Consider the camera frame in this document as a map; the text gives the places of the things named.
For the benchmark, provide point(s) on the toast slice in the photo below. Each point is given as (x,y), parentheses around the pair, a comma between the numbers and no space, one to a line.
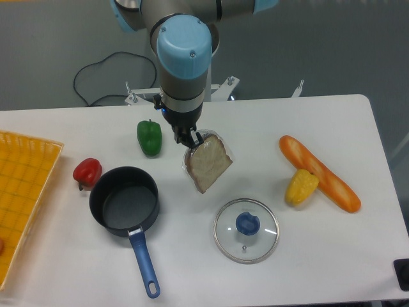
(208,161)

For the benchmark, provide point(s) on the yellow wicker basket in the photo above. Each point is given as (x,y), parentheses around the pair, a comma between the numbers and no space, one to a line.
(27,163)

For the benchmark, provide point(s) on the black device at edge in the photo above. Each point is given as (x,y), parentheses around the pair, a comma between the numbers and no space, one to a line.
(401,267)

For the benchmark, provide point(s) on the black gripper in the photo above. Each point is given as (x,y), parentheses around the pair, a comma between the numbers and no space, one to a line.
(183,122)

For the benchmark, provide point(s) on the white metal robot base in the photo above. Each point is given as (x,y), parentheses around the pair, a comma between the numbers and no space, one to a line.
(219,92)

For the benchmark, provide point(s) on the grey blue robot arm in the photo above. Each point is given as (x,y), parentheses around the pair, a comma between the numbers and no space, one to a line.
(183,38)

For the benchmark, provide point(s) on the red bell pepper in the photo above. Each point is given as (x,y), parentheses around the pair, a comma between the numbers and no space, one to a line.
(87,173)

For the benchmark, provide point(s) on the orange baguette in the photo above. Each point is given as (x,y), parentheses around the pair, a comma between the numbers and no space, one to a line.
(329,183)

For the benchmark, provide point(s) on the yellow bell pepper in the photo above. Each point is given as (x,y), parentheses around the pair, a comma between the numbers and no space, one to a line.
(301,186)

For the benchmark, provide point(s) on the glass lid blue knob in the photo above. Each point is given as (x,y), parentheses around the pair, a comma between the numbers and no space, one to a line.
(246,231)

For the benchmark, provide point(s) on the dark pot blue handle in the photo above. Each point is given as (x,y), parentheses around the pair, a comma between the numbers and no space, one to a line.
(125,202)

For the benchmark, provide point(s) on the green bell pepper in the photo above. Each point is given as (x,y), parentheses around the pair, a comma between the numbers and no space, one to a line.
(149,136)

